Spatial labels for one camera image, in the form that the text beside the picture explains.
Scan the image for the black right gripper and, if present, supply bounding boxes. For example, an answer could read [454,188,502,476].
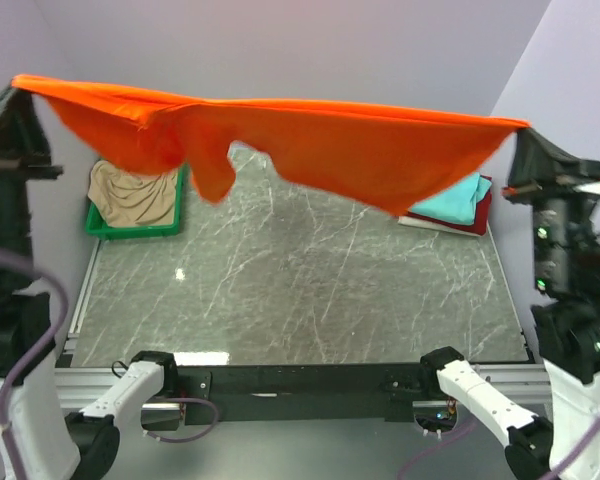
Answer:
[497,120,600,283]

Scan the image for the orange t-shirt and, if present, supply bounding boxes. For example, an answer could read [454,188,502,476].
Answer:
[11,74,527,216]

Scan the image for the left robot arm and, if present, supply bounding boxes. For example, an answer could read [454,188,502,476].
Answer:
[0,87,180,479]

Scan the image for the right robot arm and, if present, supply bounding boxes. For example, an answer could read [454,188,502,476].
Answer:
[418,128,600,479]

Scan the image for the folded dark red t-shirt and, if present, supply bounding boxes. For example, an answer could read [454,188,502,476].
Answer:
[398,173,492,236]

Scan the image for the folded teal t-shirt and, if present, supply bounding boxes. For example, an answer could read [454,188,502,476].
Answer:
[409,173,492,226]

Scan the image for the green plastic tray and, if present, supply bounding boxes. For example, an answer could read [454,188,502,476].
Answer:
[85,168,186,240]

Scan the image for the beige t-shirt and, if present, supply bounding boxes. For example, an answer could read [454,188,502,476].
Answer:
[88,160,179,228]

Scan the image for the folded white t-shirt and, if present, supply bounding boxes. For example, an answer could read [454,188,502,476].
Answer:
[398,216,476,236]

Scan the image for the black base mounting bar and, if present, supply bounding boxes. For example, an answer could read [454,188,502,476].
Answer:
[178,363,431,422]

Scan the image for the aluminium frame rail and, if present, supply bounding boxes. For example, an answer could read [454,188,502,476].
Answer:
[55,364,551,410]

